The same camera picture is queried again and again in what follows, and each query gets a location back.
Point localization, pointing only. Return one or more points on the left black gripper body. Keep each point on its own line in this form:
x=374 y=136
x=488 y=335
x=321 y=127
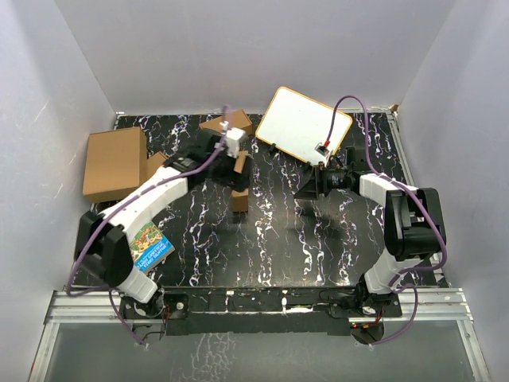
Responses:
x=222 y=169

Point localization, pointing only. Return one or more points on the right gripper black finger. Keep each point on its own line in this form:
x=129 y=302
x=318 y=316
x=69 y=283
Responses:
x=309 y=191
x=311 y=174

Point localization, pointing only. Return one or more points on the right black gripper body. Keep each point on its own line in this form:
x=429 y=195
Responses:
x=332 y=179

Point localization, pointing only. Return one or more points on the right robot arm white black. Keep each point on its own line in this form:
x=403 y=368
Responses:
x=413 y=228

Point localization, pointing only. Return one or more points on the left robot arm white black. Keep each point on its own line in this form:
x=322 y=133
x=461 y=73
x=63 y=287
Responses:
x=103 y=239

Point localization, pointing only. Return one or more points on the small cardboard box at back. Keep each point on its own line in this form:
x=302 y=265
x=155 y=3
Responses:
x=239 y=119

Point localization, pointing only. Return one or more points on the flat cardboard box under large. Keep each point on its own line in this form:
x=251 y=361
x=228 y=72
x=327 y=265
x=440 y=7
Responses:
x=153 y=163

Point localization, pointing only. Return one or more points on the large closed cardboard box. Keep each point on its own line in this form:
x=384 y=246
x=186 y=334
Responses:
x=115 y=164

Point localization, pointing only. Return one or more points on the white board orange rim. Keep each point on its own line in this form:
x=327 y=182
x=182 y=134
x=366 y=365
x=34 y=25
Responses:
x=295 y=124

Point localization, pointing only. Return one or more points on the colourful children's book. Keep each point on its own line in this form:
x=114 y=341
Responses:
x=149 y=247

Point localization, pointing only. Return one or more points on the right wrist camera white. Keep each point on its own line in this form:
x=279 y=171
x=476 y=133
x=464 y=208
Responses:
x=323 y=155

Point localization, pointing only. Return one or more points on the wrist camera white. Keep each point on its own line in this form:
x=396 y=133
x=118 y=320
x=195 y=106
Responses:
x=323 y=155
x=232 y=139

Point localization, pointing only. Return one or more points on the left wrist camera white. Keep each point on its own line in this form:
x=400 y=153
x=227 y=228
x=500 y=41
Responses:
x=232 y=139

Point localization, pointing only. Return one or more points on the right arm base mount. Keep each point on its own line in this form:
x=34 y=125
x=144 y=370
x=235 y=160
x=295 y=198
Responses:
x=359 y=300

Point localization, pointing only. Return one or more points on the aluminium frame rail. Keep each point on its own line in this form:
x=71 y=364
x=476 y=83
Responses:
x=216 y=334

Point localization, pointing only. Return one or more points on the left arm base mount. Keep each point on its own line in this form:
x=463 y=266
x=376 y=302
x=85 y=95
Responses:
x=151 y=308

